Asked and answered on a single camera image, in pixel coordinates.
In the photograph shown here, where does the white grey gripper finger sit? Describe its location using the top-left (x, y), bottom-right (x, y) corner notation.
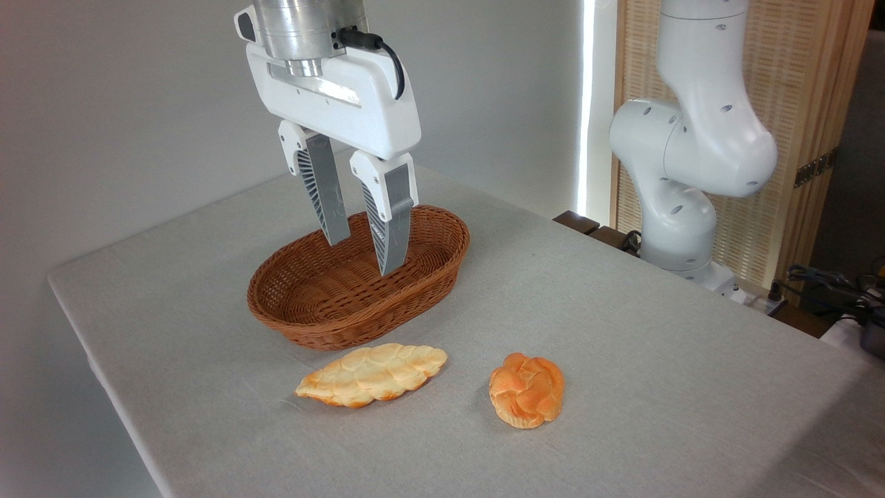
top-left (349, 150), bottom-right (419, 277)
top-left (279, 120), bottom-right (351, 247)

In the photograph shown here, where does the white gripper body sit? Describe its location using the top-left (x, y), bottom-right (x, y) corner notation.
top-left (234, 6), bottom-right (422, 162)

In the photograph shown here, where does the round orange braided bread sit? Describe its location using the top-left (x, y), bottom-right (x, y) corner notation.
top-left (489, 353), bottom-right (566, 430)

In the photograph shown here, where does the brown wicker oval basket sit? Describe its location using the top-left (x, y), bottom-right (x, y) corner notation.
top-left (247, 204), bottom-right (471, 351)

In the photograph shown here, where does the long pale braided bread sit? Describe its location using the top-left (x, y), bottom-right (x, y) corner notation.
top-left (295, 343), bottom-right (449, 409)

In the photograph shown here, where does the dark brown wooden furniture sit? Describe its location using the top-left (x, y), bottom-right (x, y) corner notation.
top-left (552, 210), bottom-right (644, 255)

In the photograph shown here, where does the grey tablecloth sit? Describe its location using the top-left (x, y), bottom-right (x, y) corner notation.
top-left (47, 147), bottom-right (885, 498)

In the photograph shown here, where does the wooden bamboo folding screen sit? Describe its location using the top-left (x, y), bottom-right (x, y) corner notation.
top-left (612, 0), bottom-right (876, 305)

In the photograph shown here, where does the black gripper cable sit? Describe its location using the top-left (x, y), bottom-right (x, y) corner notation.
top-left (332, 26), bottom-right (406, 101)

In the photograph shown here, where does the black cable bundle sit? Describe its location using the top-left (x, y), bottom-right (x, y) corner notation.
top-left (787, 257), bottom-right (885, 327)

